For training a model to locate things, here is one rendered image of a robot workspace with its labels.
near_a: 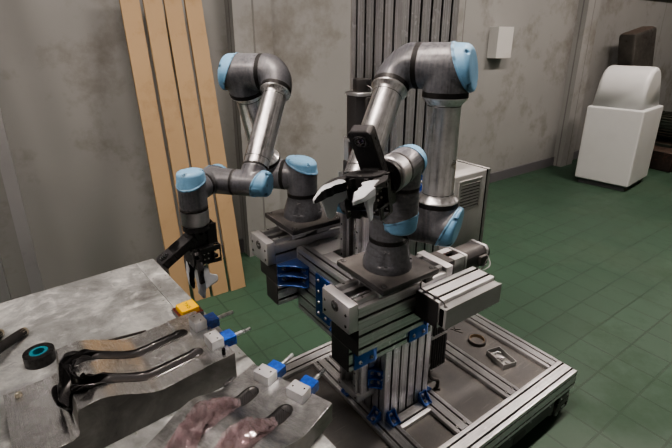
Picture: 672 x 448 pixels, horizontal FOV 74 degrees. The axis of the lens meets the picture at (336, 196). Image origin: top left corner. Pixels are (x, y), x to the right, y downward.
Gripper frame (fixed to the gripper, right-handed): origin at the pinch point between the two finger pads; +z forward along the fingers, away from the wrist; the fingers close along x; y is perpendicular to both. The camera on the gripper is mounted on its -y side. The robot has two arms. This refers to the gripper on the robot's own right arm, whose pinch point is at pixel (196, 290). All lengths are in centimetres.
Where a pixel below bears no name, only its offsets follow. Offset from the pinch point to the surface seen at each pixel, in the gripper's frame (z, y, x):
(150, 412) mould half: 17.6, -21.2, -17.6
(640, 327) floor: 101, 254, -54
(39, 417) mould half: 14.9, -42.1, -5.4
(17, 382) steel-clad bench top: 21, -45, 20
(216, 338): 9.2, -0.5, -12.3
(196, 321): 9.2, -1.4, -1.3
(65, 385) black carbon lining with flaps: 13.0, -35.5, -0.3
